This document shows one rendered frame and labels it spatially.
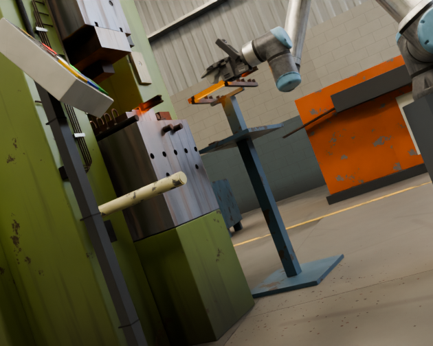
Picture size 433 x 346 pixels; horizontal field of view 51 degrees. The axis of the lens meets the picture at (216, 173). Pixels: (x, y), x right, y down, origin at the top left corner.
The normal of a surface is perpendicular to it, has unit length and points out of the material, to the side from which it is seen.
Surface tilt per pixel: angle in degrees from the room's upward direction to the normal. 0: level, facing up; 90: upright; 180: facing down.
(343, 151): 90
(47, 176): 90
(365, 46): 90
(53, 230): 90
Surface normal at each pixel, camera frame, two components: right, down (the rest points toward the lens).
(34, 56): -0.08, -0.03
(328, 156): -0.35, 0.08
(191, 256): 0.81, -0.33
